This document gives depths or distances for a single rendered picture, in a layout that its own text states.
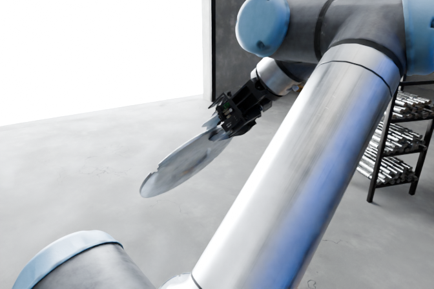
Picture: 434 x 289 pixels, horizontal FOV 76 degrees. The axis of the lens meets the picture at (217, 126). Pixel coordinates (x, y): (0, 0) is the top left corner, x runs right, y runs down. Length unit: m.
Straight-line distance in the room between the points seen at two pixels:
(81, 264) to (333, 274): 1.63
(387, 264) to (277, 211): 1.82
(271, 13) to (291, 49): 0.05
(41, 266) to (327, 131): 0.29
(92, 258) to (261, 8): 0.32
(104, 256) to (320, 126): 0.24
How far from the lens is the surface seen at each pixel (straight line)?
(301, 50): 0.36
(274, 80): 0.48
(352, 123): 0.25
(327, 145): 0.24
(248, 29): 0.37
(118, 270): 0.31
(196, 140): 0.60
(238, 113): 0.51
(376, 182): 2.43
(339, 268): 1.89
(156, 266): 1.80
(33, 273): 0.35
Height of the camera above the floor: 1.30
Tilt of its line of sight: 21 degrees down
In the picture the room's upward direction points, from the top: straight up
